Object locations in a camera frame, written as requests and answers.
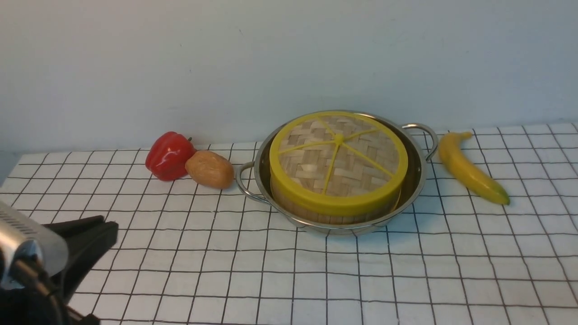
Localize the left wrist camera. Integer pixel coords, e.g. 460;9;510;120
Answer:
0;202;69;290

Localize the white checkered tablecloth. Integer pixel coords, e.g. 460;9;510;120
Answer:
1;123;578;325

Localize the woven bamboo steamer lid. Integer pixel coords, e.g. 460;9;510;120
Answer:
269;111;409;197

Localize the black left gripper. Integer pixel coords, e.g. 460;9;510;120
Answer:
1;215;118;325

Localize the stainless steel pot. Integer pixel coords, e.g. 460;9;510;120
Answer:
235;110;439;235

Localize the black camera cable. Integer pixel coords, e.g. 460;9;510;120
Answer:
14;260;68;325

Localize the yellow banana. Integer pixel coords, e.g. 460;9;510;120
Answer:
438;132;510;205

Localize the red bell pepper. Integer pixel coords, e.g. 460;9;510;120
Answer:
144;131;196;181

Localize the brown potato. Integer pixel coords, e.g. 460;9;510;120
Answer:
185;150;235;190

